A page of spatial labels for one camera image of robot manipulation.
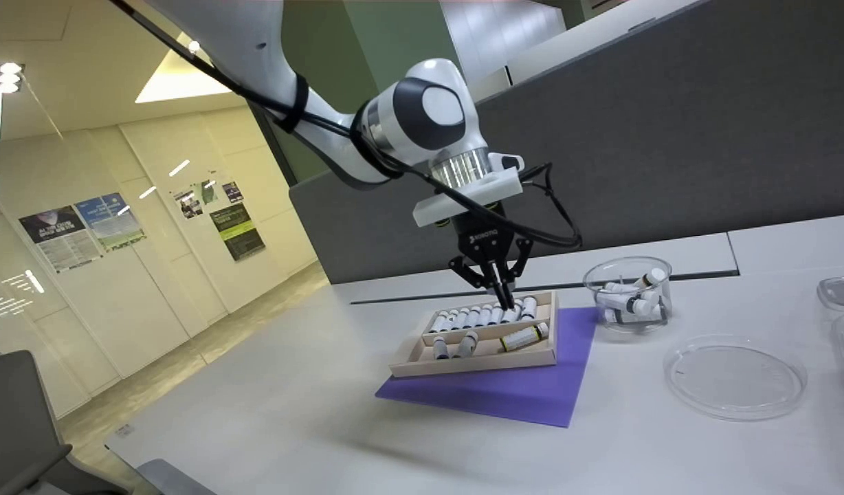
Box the blue green wall poster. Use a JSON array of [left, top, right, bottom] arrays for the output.
[[71, 191, 150, 257]]

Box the grey desk partition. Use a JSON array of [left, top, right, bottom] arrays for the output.
[[290, 0, 844, 287]]

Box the dark office chair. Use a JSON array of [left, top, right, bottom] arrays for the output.
[[0, 342, 125, 495]]

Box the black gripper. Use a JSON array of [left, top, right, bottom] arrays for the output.
[[448, 212, 536, 315]]

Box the bright ceiling light panel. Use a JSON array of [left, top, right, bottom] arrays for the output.
[[132, 36, 246, 108]]

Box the round clear plastic lid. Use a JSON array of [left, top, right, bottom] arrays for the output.
[[664, 338, 808, 426]]

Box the green pillar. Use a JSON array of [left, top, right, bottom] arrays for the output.
[[254, 0, 471, 188]]

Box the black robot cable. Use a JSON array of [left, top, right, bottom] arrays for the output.
[[108, 0, 589, 253]]

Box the dark photo wall poster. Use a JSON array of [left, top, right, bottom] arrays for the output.
[[18, 203, 104, 278]]

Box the large vial with yellowish label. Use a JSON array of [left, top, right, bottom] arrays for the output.
[[497, 319, 552, 357]]

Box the wooden tray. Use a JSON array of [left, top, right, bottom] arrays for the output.
[[387, 290, 562, 379]]

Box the purple paper mat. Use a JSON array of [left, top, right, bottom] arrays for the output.
[[374, 305, 602, 432]]

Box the clear glass bowl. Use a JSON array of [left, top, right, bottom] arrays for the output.
[[580, 253, 677, 345]]

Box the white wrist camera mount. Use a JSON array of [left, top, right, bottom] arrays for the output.
[[411, 148, 529, 235]]

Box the black green wall poster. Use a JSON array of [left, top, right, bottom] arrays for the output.
[[207, 202, 269, 265]]

